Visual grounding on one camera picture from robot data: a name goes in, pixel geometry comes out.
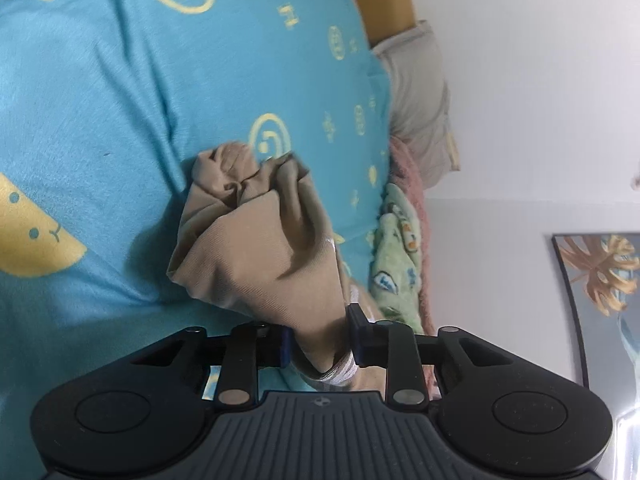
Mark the pink fluffy blanket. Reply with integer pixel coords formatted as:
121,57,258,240
387,136,436,336

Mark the grey pillow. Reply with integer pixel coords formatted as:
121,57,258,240
373,20,460,190

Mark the mustard yellow headboard cushion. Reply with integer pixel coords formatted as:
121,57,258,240
355,0,418,47

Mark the framed gold leaf painting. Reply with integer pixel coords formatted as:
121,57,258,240
552,232,639,413

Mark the green cartoon fleece blanket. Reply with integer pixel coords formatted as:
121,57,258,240
370,183,424,335

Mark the teal smiley bed sheet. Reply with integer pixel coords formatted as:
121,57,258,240
1,0,390,479

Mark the tan t-shirt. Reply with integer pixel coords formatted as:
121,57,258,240
167,142,359,387

